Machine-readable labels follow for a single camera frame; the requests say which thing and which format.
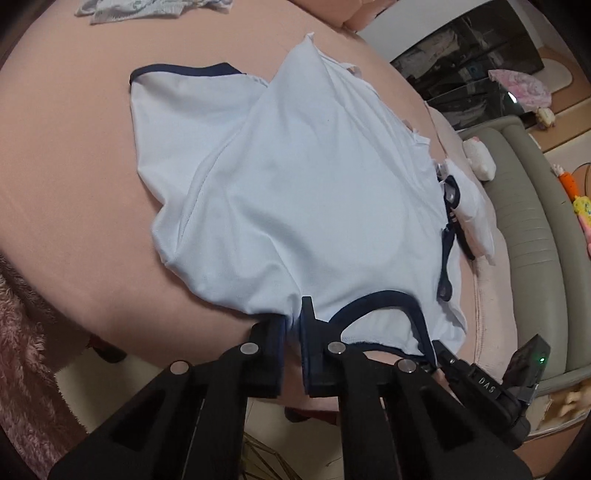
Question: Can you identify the white plush toy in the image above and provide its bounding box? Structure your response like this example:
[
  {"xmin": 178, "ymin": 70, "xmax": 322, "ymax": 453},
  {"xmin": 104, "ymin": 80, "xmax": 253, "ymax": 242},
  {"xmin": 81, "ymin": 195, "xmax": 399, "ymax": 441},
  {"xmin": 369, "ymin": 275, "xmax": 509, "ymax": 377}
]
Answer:
[{"xmin": 463, "ymin": 136, "xmax": 496, "ymax": 181}]

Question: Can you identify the beige doll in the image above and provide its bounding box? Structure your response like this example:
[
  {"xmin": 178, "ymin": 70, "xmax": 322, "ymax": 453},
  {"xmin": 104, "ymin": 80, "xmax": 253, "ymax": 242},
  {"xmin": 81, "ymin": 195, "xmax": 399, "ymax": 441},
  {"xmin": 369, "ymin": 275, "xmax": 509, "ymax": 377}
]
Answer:
[{"xmin": 549, "ymin": 388, "xmax": 588, "ymax": 421}]

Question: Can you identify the cream waffle blanket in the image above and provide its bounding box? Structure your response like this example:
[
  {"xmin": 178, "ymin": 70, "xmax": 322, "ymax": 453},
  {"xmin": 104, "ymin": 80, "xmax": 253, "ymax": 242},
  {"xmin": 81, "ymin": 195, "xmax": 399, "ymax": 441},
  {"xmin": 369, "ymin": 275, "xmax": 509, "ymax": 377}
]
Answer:
[{"xmin": 425, "ymin": 104, "xmax": 522, "ymax": 374}]

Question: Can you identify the pink printed cloth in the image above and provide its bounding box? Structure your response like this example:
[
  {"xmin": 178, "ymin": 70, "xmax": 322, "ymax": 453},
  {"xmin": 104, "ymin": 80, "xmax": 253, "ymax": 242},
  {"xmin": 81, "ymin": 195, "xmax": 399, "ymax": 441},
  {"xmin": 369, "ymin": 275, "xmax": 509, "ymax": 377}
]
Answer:
[{"xmin": 488, "ymin": 69, "xmax": 552, "ymax": 107}]

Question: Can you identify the grey-green padded headboard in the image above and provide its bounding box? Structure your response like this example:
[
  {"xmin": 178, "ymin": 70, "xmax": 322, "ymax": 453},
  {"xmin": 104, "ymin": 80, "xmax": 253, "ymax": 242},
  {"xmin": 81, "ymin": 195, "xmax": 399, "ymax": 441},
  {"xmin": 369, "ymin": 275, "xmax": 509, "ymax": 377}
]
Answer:
[{"xmin": 457, "ymin": 115, "xmax": 591, "ymax": 393}]

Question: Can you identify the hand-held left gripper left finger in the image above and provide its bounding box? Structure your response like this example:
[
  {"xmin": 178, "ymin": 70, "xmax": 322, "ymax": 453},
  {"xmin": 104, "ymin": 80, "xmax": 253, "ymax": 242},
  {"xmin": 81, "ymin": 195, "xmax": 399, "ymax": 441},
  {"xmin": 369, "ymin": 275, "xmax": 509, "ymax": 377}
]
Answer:
[{"xmin": 48, "ymin": 318, "xmax": 289, "ymax": 480}]

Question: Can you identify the pink bed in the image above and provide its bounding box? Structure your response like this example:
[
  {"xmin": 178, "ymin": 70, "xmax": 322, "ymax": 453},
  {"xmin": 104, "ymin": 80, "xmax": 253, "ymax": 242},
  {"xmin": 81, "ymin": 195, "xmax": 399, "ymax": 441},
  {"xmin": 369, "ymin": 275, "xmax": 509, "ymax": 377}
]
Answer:
[{"xmin": 0, "ymin": 0, "xmax": 522, "ymax": 425}]

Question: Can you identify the rolled pink duvet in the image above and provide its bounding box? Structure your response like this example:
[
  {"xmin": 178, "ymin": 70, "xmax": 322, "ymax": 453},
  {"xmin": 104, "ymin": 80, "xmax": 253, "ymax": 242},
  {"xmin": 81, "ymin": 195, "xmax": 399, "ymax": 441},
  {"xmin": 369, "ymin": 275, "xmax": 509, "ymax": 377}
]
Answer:
[{"xmin": 295, "ymin": 0, "xmax": 384, "ymax": 33}]

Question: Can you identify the gold wire basket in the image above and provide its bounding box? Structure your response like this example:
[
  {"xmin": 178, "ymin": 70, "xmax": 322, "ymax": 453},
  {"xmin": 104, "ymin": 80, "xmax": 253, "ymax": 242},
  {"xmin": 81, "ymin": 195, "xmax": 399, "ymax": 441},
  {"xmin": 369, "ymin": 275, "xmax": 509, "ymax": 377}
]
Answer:
[{"xmin": 240, "ymin": 434, "xmax": 342, "ymax": 480}]

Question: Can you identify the black glass wardrobe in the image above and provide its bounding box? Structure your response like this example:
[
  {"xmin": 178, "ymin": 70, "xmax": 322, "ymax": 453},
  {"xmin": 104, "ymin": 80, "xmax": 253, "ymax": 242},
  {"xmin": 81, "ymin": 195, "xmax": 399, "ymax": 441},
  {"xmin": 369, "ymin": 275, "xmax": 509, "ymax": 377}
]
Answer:
[{"xmin": 390, "ymin": 0, "xmax": 543, "ymax": 130}]

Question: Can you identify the white T-shirt with navy trim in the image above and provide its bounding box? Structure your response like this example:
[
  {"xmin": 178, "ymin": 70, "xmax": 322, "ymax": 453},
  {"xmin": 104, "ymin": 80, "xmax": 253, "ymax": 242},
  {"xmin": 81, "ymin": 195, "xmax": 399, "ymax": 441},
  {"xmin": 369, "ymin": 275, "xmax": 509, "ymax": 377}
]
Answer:
[{"xmin": 129, "ymin": 32, "xmax": 468, "ymax": 370}]

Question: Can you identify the white garment with navy straps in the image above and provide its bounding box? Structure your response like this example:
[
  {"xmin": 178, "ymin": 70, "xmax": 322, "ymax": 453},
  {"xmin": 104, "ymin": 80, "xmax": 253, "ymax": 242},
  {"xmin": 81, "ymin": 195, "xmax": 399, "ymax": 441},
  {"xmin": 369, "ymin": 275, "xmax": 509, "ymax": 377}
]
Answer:
[{"xmin": 436, "ymin": 157, "xmax": 498, "ymax": 301}]

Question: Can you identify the orange carrot plush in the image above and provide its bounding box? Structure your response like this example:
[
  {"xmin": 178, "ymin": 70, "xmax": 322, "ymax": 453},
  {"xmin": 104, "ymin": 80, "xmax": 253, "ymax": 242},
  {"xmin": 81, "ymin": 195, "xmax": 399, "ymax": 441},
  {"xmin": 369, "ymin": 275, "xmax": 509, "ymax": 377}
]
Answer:
[{"xmin": 556, "ymin": 166, "xmax": 580, "ymax": 199}]

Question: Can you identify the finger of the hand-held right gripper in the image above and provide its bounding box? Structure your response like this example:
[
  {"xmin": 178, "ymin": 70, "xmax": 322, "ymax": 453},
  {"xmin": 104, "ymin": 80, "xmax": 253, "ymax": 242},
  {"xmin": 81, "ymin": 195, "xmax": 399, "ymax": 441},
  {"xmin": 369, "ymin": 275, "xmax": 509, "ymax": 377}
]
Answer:
[{"xmin": 431, "ymin": 340, "xmax": 472, "ymax": 393}]

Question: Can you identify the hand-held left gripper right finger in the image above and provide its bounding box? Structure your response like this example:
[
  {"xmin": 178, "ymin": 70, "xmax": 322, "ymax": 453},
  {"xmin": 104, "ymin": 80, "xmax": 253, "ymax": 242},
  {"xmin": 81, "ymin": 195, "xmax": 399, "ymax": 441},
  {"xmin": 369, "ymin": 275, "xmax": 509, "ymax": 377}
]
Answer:
[{"xmin": 300, "ymin": 298, "xmax": 532, "ymax": 480}]

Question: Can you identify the grey patterned white garment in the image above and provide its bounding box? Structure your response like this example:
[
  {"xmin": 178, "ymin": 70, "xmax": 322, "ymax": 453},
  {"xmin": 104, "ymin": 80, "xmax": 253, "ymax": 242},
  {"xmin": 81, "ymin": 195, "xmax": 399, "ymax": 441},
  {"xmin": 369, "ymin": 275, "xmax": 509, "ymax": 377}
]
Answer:
[{"xmin": 76, "ymin": 0, "xmax": 236, "ymax": 25}]

